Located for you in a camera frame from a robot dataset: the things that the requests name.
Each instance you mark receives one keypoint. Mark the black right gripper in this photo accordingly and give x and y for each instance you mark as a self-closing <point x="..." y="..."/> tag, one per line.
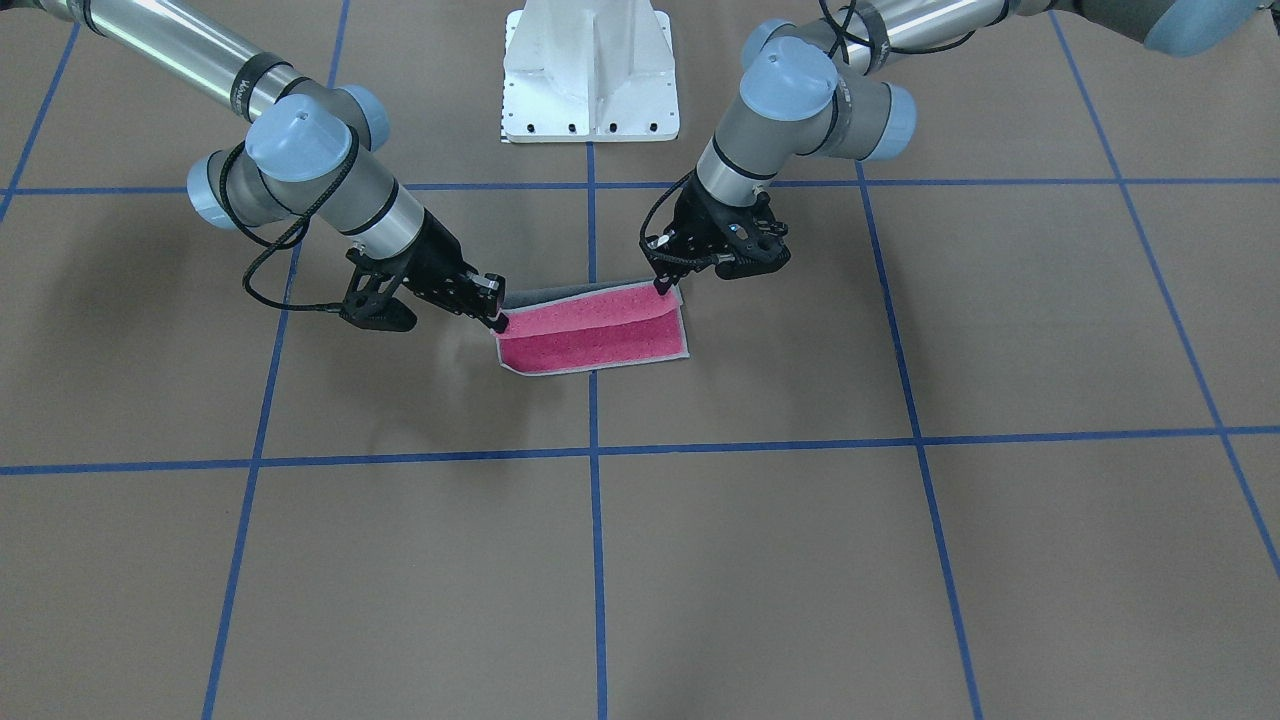
<point x="436" y="256"/>

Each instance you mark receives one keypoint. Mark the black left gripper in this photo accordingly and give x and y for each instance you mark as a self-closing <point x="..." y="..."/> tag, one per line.
<point x="697" y="219"/>

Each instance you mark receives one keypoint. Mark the pink towel with grey back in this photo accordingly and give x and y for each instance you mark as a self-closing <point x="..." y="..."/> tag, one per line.
<point x="584" y="327"/>

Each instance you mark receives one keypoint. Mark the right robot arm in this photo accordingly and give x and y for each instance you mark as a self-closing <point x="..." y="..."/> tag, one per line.
<point x="309" y="156"/>

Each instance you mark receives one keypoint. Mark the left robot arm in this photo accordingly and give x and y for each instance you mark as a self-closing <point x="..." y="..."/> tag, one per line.
<point x="811" y="90"/>

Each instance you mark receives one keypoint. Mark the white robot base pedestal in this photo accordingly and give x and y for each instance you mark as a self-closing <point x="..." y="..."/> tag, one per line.
<point x="589" y="72"/>

